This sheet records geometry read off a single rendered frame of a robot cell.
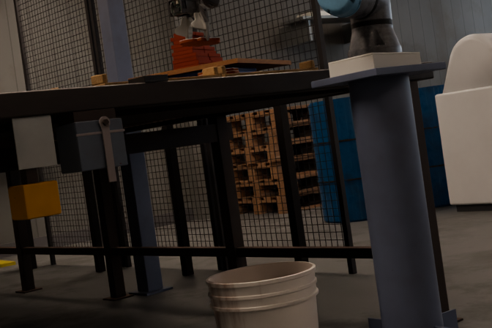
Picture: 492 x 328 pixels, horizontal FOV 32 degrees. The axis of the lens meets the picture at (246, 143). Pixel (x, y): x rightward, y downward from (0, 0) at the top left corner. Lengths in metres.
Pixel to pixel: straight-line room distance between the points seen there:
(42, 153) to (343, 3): 0.86
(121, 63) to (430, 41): 7.18
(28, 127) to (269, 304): 0.75
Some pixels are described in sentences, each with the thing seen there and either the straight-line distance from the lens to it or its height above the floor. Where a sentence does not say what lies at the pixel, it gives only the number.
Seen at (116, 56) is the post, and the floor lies 1.26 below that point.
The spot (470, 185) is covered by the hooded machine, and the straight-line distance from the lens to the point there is 6.32.
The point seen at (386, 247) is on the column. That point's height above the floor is 0.38.
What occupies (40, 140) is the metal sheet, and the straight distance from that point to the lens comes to 2.09.
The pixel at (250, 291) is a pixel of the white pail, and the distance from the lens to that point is 2.23.
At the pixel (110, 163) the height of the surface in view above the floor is 0.72.
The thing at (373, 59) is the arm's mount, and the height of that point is 0.90.
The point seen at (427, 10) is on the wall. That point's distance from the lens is 11.38.
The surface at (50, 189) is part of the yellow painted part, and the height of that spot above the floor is 0.68.
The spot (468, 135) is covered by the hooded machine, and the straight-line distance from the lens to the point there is 6.27.
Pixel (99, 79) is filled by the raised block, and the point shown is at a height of 0.95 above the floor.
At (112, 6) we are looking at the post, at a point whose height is 1.52.
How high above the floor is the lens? 0.73
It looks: level
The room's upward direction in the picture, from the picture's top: 8 degrees counter-clockwise
